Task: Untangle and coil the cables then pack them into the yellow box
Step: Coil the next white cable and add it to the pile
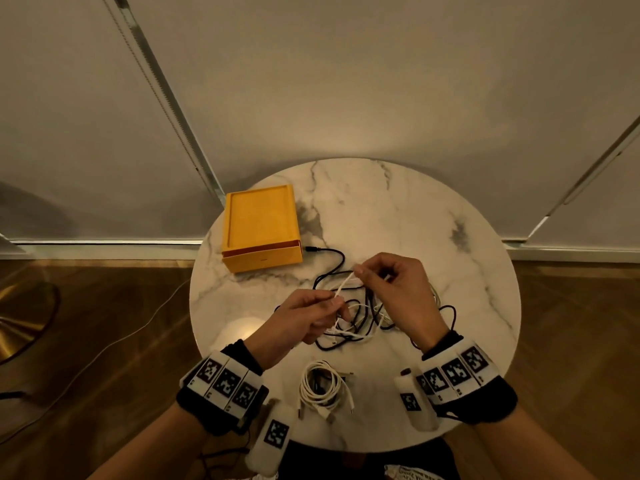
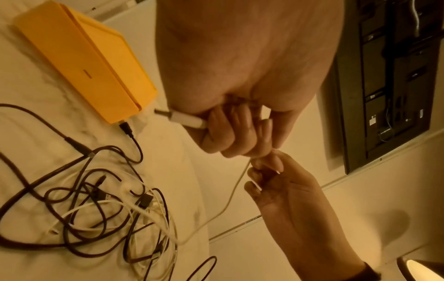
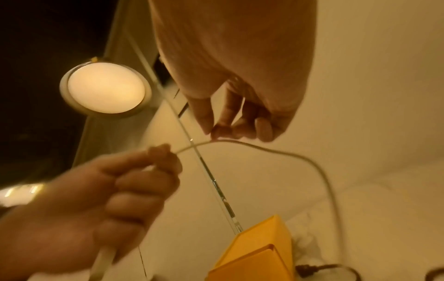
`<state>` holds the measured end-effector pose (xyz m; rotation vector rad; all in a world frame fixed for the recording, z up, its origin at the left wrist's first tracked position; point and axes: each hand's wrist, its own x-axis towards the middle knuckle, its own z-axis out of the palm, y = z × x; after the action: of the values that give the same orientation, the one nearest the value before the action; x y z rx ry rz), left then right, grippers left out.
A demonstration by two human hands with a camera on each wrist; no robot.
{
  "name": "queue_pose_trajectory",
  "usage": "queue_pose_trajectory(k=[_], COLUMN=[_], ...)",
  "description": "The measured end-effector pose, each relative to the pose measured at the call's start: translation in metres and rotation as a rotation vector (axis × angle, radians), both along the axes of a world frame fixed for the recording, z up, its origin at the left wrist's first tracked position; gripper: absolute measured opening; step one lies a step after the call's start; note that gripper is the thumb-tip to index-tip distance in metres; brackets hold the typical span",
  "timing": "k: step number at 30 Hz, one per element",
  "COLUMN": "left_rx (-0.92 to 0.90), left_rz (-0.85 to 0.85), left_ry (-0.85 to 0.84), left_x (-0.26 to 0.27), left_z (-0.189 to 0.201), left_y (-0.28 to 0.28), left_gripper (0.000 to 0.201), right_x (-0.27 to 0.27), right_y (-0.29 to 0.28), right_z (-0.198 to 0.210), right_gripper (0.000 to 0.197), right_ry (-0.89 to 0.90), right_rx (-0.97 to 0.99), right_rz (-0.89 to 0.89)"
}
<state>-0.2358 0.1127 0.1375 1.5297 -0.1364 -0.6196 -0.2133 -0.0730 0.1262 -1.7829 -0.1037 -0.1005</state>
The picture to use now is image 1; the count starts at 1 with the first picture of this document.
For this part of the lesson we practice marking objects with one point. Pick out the white marble table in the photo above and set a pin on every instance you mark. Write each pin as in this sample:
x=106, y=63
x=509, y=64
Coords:
x=400, y=204

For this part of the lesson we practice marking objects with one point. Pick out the gold lamp base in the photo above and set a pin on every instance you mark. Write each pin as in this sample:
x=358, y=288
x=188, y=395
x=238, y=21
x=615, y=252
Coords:
x=22, y=319

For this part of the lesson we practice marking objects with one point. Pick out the yellow box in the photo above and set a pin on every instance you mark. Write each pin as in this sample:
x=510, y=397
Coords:
x=260, y=219

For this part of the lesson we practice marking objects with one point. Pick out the person's left hand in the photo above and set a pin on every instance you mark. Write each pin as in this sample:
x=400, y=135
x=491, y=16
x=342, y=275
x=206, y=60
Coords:
x=290, y=324

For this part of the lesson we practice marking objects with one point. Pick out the black left wristband with markers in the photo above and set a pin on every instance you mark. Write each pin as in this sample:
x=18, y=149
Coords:
x=200, y=409

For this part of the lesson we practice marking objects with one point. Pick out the black wristband with markers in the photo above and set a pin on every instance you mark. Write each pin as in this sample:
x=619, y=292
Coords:
x=495, y=404
x=200, y=409

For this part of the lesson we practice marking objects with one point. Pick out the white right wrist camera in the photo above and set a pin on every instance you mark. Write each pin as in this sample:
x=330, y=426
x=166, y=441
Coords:
x=411, y=400

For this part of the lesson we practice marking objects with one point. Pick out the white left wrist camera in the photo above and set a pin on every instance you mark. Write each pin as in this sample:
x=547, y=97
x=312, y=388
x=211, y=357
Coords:
x=275, y=434

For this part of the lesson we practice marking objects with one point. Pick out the metal bottom rail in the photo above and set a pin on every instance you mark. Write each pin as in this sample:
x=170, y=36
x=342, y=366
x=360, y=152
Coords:
x=575, y=253
x=100, y=249

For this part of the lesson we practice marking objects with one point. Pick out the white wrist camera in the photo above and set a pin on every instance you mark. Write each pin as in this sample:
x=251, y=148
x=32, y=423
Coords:
x=275, y=434
x=411, y=400

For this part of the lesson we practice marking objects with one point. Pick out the person's right hand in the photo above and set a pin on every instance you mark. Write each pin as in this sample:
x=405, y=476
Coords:
x=410, y=299

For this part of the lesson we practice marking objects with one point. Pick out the person's left forearm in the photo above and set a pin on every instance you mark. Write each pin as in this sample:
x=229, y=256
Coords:
x=160, y=444

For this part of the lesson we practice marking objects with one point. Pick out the person's right forearm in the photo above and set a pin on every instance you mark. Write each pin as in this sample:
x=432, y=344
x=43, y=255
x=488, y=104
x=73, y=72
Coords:
x=530, y=444

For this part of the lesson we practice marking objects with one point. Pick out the black right wristband with markers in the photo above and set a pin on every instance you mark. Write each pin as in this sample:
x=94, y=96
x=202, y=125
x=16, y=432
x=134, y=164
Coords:
x=495, y=404

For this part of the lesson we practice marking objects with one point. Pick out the metal blind track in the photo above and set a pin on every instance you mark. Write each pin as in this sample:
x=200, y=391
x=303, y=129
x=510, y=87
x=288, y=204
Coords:
x=585, y=179
x=167, y=94

